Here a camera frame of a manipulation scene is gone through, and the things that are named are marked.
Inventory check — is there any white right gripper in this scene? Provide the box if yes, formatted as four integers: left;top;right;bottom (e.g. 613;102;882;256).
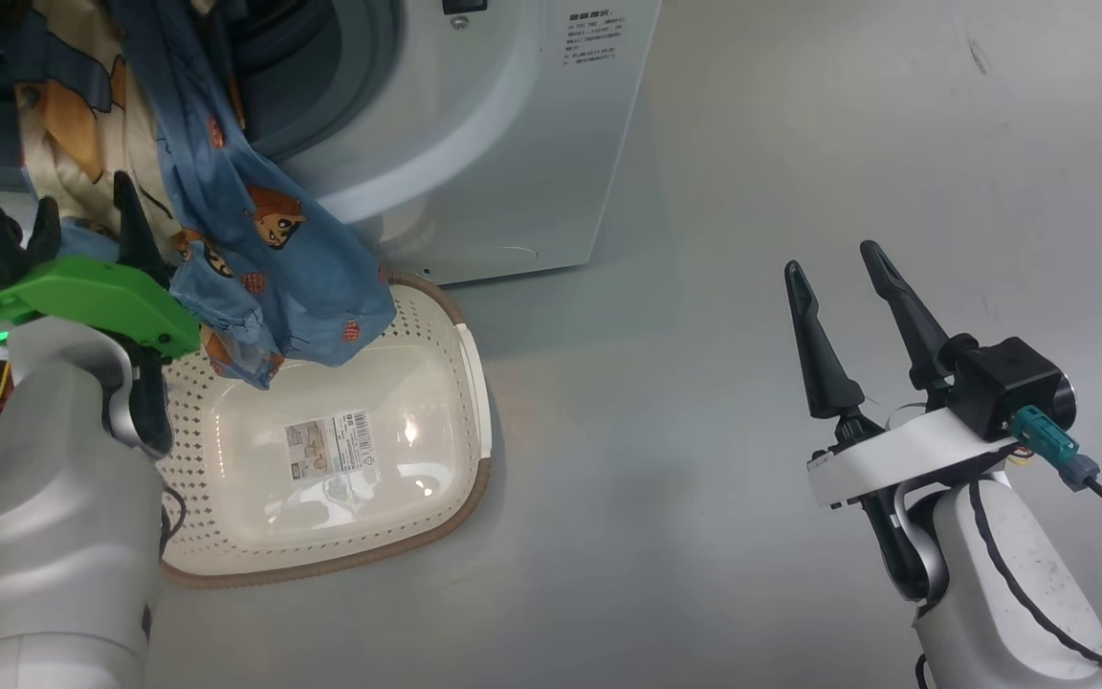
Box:
784;240;1021;510

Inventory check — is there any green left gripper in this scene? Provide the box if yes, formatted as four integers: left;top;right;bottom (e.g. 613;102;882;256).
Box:
0;172;203;360

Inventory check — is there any cream cartoon print garment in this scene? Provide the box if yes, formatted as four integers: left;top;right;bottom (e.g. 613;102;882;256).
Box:
15;0;181;261

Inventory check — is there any blue cartoon print garment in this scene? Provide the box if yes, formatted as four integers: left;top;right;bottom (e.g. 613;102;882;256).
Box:
111;0;397;389

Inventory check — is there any white front-load washing machine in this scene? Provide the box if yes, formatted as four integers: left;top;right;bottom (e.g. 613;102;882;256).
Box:
0;0;663;288

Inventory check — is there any basket product label sticker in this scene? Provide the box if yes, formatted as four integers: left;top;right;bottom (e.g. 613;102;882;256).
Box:
284;410;379;480

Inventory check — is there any white perforated laundry basket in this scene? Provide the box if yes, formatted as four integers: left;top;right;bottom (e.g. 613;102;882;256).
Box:
154;273;495;587

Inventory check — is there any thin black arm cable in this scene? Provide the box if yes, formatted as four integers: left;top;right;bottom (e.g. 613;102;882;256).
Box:
967;478;1102;689

